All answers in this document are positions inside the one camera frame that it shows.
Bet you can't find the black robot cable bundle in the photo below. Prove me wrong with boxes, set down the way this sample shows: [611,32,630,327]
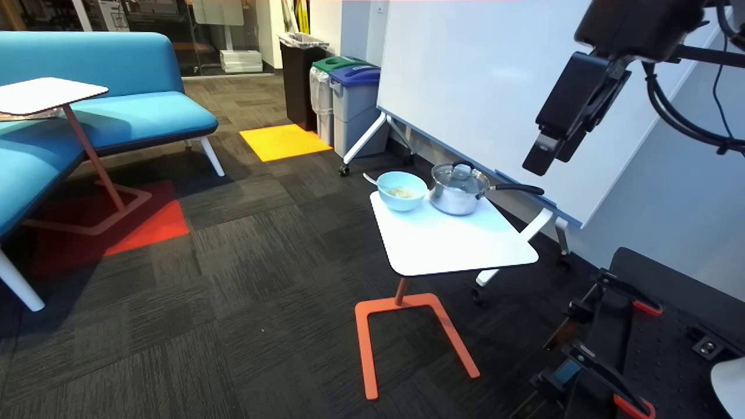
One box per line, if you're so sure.
[640,58,745,159]

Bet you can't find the black trash bin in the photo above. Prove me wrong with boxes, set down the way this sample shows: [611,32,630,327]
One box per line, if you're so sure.
[277,32,333,133]

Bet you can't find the light blue bowl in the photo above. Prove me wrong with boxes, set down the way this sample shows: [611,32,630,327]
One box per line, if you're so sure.
[374,170,431,216]

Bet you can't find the white side table red frame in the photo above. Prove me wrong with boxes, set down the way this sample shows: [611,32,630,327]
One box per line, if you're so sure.
[0,74,155,239]

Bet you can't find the blue sofa white legs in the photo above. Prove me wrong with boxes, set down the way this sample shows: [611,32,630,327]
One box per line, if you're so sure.
[0,31,228,180]
[0,138,85,316]

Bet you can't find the white table orange base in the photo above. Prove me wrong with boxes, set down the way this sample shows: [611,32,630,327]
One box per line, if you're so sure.
[352,189,542,403]

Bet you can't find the glass pot lid black knob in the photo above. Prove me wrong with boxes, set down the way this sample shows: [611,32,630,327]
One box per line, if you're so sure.
[431,159,491,197]

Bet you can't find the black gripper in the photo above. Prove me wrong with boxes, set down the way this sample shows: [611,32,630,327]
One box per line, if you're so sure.
[522,48,632,180]

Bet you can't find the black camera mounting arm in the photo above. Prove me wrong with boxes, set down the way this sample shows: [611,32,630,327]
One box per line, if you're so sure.
[669,41,745,71]

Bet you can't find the white storage box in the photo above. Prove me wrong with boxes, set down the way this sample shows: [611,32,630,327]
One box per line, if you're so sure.
[217,47,268,78]

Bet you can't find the black power outlet box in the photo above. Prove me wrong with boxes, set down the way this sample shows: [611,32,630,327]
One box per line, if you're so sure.
[687,329,731,366]

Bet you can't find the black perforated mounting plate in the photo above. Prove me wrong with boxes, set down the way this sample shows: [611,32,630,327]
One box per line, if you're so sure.
[617,245,745,419]

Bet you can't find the grey bin blue lid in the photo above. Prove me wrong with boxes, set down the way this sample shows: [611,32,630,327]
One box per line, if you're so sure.
[328,62,391,164]

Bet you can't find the thin black hanging cable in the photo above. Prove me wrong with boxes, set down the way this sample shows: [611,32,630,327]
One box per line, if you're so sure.
[708,61,745,159]

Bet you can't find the black clamp red handle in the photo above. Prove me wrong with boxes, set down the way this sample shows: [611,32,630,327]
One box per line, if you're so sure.
[563,268,668,331]
[532,342,658,419]

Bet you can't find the grey bin green lid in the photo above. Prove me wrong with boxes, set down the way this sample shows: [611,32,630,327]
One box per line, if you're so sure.
[307,54,368,147]

